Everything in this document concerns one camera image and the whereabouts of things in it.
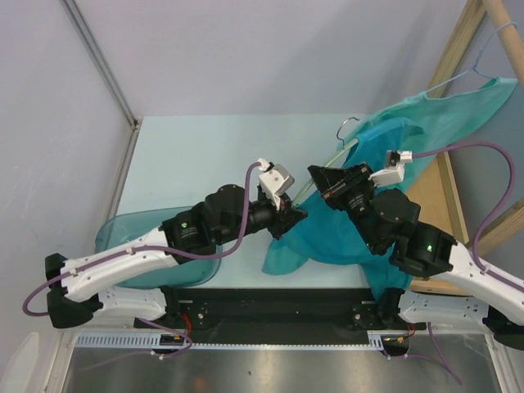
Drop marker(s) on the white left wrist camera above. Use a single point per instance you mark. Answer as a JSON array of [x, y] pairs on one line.
[[274, 181]]

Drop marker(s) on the teal transparent plastic bin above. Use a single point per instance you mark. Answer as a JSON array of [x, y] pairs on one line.
[[127, 227]]

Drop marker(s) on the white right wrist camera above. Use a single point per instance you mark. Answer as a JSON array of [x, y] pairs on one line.
[[394, 168]]

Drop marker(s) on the aluminium frame post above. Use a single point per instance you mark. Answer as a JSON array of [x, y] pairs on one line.
[[93, 49]]

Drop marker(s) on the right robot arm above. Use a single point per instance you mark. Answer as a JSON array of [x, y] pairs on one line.
[[388, 222]]

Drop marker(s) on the white cable duct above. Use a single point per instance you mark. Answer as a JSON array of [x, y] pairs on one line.
[[157, 341]]

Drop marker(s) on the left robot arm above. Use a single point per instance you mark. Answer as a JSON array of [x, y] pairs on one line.
[[81, 289]]

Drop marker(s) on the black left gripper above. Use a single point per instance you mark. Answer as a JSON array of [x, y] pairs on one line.
[[284, 219]]

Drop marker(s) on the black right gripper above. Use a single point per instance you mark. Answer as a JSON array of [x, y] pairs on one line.
[[333, 183]]

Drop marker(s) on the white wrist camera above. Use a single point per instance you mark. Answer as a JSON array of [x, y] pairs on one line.
[[274, 181], [394, 168]]

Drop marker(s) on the mint green t shirt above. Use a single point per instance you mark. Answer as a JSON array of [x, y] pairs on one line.
[[420, 124]]

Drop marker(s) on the light blue wire hanger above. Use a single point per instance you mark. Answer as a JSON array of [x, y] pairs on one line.
[[474, 66]]

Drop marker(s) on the blue mesh t shirt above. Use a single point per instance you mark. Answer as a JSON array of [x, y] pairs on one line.
[[328, 236]]

